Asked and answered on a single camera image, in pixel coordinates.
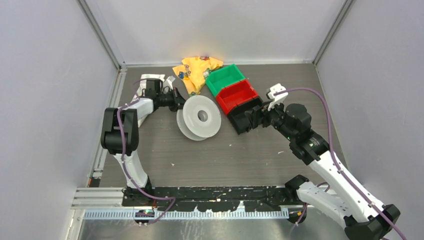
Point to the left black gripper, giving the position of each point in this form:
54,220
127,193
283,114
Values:
178,101

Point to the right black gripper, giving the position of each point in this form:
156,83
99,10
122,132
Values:
255,115

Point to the grey plastic cable spool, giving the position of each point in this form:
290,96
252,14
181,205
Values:
199,119

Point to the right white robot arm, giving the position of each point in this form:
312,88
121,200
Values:
356,210

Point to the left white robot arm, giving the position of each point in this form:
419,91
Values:
120,130

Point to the black plastic bin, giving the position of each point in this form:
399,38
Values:
238,118

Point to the red plastic bin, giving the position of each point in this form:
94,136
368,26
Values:
235,94

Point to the yellow patterned cloth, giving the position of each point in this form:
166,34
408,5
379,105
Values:
195,70

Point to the white patterned cloth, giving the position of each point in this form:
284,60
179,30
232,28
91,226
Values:
141,85

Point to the green plastic bin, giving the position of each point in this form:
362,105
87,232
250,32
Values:
223,77

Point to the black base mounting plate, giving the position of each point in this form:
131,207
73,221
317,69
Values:
228,198

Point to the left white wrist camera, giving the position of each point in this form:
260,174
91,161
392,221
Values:
168,83

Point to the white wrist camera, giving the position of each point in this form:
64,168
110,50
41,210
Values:
276,94
168,83

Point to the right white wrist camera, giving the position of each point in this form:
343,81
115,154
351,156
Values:
276,94

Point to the white slotted cable duct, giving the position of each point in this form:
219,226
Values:
150,214

